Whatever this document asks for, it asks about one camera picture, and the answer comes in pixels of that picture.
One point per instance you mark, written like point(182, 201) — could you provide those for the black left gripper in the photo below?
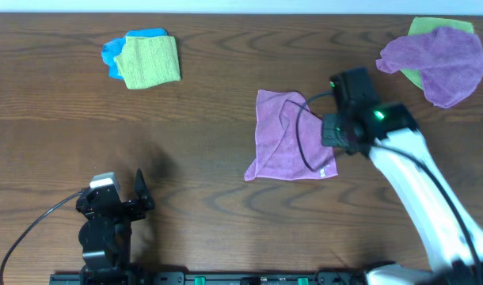
point(138, 208)

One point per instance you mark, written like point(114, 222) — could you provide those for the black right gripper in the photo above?
point(329, 122)

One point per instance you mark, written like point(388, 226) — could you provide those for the pink purple microfiber cloth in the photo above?
point(288, 140)

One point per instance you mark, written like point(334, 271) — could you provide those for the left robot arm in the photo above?
point(106, 236)

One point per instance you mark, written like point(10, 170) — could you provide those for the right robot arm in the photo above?
point(388, 135)

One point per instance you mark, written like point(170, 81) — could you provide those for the light green cloth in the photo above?
point(423, 25)

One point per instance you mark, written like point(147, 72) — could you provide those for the dark purple crumpled cloth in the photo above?
point(448, 60)

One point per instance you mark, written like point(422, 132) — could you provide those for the folded green cloth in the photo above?
point(146, 62)

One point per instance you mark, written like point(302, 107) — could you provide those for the blue cloth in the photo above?
point(114, 47)

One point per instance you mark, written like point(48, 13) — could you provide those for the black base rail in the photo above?
point(180, 278)

